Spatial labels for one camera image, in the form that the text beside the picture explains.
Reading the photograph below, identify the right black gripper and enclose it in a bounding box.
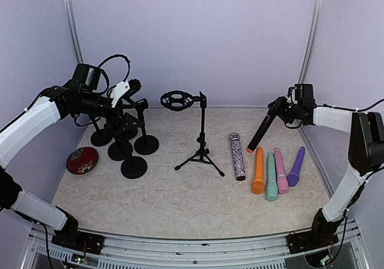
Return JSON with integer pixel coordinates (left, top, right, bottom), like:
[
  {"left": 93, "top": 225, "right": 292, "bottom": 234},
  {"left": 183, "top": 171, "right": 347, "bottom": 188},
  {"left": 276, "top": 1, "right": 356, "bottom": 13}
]
[{"left": 269, "top": 95, "right": 303, "bottom": 124}]

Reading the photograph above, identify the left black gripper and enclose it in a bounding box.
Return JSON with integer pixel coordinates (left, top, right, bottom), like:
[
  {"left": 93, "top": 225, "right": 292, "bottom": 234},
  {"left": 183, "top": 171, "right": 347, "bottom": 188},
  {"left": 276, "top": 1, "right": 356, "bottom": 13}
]
[{"left": 76, "top": 91, "right": 143, "bottom": 133}]

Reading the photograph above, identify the black microphone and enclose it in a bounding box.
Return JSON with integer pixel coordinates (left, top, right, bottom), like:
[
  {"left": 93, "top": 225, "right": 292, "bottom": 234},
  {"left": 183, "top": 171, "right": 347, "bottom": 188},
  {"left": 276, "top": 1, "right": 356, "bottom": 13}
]
[{"left": 247, "top": 112, "right": 277, "bottom": 153}]

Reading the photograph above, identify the orange mic round stand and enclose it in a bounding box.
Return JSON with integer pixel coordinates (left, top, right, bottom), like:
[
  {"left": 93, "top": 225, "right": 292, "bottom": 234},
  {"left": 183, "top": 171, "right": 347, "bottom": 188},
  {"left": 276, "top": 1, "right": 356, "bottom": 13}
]
[{"left": 134, "top": 98, "right": 160, "bottom": 156}]

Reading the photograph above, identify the pink mic round stand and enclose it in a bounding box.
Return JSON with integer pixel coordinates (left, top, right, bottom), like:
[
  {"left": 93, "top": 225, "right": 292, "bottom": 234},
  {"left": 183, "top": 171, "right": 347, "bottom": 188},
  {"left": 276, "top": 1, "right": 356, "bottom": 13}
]
[{"left": 91, "top": 122, "right": 113, "bottom": 147}]

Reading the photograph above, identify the teal mic round stand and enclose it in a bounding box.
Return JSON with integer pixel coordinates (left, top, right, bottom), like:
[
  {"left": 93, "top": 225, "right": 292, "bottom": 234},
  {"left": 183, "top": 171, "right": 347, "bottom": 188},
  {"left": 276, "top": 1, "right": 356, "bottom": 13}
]
[{"left": 107, "top": 138, "right": 133, "bottom": 161}]

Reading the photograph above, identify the black tripod mic stand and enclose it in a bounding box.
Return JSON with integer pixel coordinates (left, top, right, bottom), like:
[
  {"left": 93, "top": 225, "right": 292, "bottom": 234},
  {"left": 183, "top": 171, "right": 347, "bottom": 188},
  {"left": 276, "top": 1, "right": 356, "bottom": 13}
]
[{"left": 160, "top": 90, "right": 226, "bottom": 178}]

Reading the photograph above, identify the glitter mic round stand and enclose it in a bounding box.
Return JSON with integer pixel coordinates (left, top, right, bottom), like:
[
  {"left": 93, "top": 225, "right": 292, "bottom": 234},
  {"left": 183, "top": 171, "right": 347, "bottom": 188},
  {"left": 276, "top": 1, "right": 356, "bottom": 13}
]
[{"left": 121, "top": 142, "right": 148, "bottom": 180}]

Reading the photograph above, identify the glitter silver microphone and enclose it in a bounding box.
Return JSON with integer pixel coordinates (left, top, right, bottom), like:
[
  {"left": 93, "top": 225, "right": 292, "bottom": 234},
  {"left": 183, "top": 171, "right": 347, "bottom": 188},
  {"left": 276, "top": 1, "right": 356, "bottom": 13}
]
[{"left": 229, "top": 132, "right": 246, "bottom": 181}]

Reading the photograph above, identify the purple microphone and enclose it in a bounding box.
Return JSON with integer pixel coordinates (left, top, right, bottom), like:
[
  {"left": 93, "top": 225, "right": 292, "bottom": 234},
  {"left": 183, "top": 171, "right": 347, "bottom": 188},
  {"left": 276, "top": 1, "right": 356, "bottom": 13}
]
[{"left": 287, "top": 147, "right": 305, "bottom": 187}]

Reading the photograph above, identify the pink microphone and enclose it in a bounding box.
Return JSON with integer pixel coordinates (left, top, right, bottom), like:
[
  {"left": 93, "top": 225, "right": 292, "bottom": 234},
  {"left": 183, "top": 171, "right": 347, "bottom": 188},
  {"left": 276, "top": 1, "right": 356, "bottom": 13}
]
[{"left": 274, "top": 147, "right": 289, "bottom": 195}]

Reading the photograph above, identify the orange microphone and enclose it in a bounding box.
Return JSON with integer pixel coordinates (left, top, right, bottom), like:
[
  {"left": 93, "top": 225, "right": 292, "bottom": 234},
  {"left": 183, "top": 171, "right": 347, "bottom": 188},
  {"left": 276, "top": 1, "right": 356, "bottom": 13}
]
[{"left": 251, "top": 147, "right": 265, "bottom": 195}]

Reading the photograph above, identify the teal microphone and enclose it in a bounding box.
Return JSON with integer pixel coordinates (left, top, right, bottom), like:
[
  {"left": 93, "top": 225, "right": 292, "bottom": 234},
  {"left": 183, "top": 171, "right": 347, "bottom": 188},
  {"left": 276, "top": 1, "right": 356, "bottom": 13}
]
[{"left": 265, "top": 152, "right": 278, "bottom": 201}]

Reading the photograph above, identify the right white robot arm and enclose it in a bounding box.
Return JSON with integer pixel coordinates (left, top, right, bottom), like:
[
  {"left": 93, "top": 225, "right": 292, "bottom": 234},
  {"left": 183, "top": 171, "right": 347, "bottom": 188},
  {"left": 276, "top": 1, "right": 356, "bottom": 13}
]
[{"left": 268, "top": 83, "right": 383, "bottom": 223}]

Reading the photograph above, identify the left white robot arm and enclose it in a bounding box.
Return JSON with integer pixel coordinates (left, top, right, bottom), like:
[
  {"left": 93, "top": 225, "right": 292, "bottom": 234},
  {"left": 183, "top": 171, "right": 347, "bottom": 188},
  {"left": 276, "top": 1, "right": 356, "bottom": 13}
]
[{"left": 1, "top": 64, "right": 142, "bottom": 248}]

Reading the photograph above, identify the red embroidered round cushion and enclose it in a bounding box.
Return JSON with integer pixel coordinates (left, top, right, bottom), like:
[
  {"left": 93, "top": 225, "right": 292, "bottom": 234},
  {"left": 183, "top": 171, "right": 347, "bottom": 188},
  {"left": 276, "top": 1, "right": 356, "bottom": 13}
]
[{"left": 66, "top": 147, "right": 99, "bottom": 175}]

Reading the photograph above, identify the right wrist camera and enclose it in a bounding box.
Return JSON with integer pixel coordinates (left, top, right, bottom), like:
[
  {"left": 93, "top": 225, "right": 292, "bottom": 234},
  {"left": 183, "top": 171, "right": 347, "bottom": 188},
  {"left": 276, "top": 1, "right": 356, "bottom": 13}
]
[{"left": 287, "top": 85, "right": 299, "bottom": 104}]

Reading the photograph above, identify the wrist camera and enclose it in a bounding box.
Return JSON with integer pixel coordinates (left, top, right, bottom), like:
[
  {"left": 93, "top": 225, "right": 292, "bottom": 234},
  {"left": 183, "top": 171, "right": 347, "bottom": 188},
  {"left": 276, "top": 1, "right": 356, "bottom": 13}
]
[
  {"left": 287, "top": 85, "right": 299, "bottom": 104},
  {"left": 107, "top": 79, "right": 141, "bottom": 108}
]

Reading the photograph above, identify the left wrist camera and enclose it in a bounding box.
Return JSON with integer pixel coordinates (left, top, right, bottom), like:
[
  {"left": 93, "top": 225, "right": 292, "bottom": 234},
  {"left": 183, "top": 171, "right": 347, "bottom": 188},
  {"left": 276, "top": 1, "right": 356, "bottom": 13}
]
[{"left": 107, "top": 79, "right": 141, "bottom": 108}]

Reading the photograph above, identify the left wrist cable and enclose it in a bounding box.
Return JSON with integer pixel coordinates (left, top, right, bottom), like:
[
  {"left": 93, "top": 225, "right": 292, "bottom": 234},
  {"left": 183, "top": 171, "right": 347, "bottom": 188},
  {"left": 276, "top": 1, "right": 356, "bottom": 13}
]
[{"left": 97, "top": 53, "right": 132, "bottom": 80}]

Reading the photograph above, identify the wrist cable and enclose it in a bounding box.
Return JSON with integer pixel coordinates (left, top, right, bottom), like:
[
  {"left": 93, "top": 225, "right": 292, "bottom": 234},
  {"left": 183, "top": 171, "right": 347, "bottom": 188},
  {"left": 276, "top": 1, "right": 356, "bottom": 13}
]
[
  {"left": 317, "top": 97, "right": 384, "bottom": 113},
  {"left": 97, "top": 53, "right": 132, "bottom": 80}
]

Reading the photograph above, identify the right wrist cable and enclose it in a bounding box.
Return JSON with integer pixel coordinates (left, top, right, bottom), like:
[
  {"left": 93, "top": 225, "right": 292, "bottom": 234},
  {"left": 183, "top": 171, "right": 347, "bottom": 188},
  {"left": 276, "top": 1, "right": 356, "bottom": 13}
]
[{"left": 317, "top": 97, "right": 384, "bottom": 113}]

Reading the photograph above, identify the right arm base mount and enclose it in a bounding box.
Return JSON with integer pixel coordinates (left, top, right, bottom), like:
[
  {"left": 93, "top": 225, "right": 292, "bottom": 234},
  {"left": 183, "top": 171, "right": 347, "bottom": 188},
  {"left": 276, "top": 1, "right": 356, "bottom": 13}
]
[{"left": 286, "top": 231, "right": 339, "bottom": 254}]

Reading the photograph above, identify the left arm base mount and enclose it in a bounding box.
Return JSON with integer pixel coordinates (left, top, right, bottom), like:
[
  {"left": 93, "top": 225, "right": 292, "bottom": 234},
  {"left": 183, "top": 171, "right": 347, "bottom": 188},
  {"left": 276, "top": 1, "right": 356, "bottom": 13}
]
[{"left": 52, "top": 231, "right": 104, "bottom": 255}]

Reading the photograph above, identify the aluminium front rail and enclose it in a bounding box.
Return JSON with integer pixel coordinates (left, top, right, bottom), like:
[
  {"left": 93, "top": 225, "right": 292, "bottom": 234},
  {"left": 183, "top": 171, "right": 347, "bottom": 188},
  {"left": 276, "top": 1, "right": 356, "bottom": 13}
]
[{"left": 20, "top": 223, "right": 373, "bottom": 269}]

